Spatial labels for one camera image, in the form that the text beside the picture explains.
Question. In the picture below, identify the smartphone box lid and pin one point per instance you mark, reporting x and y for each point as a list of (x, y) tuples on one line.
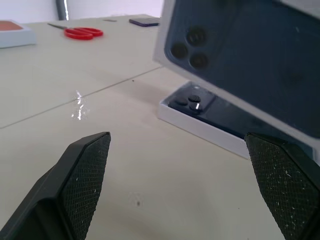
[(250, 50)]

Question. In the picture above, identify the dark blue smartphone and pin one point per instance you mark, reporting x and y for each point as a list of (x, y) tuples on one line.
[(220, 112)]

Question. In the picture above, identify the dark blue flat slab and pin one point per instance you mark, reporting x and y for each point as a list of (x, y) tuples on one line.
[(145, 22)]

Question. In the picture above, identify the grey metal pole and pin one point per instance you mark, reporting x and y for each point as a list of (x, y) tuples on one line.
[(62, 10)]

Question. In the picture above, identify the closed orange-print phone box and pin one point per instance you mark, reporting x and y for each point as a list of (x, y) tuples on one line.
[(15, 37)]

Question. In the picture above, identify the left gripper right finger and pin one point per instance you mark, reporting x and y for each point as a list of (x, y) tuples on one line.
[(287, 187)]

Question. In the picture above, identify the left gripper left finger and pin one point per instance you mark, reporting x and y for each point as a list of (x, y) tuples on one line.
[(75, 190)]

